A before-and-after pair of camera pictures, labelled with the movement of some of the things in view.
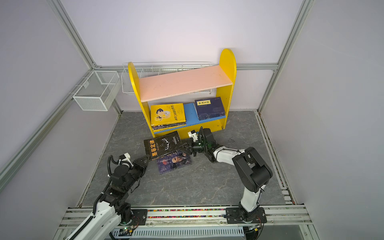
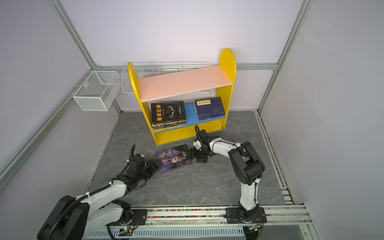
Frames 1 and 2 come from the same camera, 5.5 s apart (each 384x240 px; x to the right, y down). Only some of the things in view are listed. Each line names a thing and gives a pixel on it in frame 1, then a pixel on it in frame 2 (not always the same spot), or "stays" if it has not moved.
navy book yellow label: [209, 108] stays
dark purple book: [174, 161] stays
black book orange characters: [159, 145] -> [168, 112]
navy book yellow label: [203, 115] stays
